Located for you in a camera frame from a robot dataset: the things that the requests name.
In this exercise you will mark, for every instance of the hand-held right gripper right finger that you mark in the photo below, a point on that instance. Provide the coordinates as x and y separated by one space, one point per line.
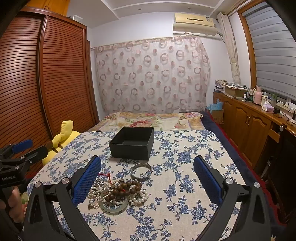
205 180

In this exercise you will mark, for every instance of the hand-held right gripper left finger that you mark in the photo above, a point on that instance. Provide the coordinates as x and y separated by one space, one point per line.
86 183

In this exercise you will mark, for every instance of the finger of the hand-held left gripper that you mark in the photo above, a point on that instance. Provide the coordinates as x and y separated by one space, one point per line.
38 154
22 145

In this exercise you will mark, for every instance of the black square box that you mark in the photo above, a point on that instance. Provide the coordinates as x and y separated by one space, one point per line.
131 144

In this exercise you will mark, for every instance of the person's left hand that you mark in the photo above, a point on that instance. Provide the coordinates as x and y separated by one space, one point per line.
13 204

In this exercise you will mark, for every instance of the blue floral tablecloth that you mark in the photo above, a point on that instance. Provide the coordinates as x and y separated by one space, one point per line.
185 162

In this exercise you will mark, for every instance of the yellow plush toy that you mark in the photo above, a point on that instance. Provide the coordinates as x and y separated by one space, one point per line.
64 136

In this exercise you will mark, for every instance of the grey jade bangle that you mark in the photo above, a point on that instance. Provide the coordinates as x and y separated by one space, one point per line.
115 208

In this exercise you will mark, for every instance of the dark blue bed sheet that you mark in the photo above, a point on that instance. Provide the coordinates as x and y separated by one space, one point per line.
222 136

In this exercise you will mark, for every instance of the silver bangle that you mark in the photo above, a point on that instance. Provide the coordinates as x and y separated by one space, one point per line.
133 175

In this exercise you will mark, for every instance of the small brown cardboard box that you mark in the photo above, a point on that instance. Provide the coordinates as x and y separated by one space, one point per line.
218 117

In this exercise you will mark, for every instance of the brown slatted wooden wardrobe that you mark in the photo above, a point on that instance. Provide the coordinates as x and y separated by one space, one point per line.
34 81

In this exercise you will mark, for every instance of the long wooden cabinet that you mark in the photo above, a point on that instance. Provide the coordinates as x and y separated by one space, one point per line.
247 122

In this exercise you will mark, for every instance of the blue plastic bag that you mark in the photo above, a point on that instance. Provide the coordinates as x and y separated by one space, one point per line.
215 106

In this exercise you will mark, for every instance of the floral bed blanket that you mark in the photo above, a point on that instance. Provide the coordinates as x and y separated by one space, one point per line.
138 120

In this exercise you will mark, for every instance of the open cardboard box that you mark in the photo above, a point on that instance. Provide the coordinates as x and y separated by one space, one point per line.
234 91

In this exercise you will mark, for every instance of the pink tissue box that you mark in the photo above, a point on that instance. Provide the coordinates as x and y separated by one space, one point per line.
267 107

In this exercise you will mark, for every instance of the stack of patterned cloths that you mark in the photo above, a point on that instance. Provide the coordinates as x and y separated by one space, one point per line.
220 85

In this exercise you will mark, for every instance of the pink thermos jug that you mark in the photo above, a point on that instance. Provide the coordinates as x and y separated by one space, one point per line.
259 96

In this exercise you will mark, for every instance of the white power strip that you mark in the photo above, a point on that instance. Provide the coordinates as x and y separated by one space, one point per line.
283 104

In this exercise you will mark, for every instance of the sheer circle-patterned curtain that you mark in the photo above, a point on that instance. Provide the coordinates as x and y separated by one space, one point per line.
150 74

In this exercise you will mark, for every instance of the beige window curtain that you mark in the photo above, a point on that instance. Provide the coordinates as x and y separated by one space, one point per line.
231 51

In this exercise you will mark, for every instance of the clear storage box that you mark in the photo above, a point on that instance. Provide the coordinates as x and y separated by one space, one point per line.
75 17

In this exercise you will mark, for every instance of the grey window blind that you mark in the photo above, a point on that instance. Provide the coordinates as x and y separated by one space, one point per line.
270 51

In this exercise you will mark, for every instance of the beige wall air conditioner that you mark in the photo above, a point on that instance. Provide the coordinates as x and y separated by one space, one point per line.
194 25

